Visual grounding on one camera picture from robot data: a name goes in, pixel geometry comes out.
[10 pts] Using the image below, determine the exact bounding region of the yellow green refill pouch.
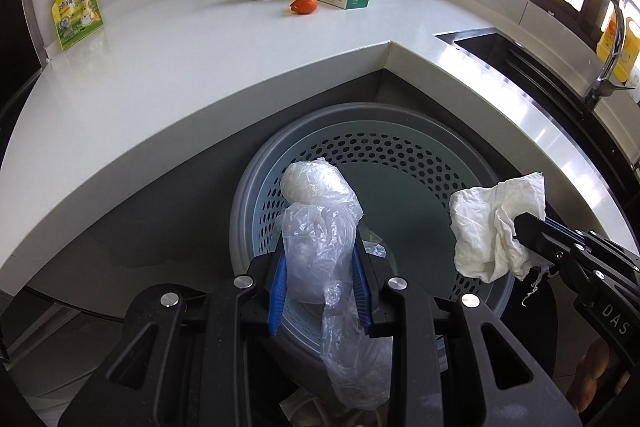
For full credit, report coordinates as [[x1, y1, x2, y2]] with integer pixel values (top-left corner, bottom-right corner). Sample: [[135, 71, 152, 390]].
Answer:
[[50, 0, 105, 52]]

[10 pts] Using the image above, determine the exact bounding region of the steel faucet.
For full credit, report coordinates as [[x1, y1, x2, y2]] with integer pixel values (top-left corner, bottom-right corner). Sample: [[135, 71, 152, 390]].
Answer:
[[582, 0, 636, 110]]

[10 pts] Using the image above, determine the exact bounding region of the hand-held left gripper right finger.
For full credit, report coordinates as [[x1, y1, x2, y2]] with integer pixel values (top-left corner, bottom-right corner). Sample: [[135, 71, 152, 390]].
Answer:
[[350, 242, 584, 427]]

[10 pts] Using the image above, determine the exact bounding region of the person's right hand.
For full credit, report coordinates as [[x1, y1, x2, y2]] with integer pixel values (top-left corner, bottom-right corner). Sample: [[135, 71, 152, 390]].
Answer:
[[573, 338, 629, 415]]

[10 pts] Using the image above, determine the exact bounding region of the grey bin with perforated basket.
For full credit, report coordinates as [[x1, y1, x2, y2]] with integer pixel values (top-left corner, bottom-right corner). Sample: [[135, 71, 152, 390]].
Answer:
[[229, 102, 517, 409]]

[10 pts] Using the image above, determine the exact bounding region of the clear plastic bag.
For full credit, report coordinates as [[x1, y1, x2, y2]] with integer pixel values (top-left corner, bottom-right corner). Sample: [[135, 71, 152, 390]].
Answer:
[[274, 202, 394, 411]]

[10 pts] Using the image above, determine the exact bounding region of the steel sink basin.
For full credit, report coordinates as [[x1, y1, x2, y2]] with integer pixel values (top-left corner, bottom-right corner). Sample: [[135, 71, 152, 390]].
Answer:
[[434, 29, 640, 208]]

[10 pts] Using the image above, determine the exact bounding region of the yellow dish soap bottle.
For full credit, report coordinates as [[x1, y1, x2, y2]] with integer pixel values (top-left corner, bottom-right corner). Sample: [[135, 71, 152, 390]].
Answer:
[[596, 2, 640, 83]]

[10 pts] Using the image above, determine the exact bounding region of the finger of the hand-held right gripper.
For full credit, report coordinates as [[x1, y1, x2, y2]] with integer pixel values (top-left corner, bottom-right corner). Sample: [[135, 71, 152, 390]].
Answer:
[[514, 212, 577, 266], [544, 216, 609, 244]]

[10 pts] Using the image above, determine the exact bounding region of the white tissue paper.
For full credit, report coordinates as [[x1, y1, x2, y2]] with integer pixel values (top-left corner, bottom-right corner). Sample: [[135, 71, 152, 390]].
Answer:
[[448, 171, 549, 309]]

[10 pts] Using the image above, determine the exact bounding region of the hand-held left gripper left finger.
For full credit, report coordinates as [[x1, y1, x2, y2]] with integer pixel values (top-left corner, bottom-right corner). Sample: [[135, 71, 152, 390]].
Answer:
[[57, 246, 289, 427]]

